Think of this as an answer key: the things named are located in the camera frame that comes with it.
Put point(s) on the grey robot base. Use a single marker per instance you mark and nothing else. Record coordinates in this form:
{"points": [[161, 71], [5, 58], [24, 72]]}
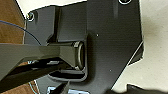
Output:
{"points": [[110, 40]]}

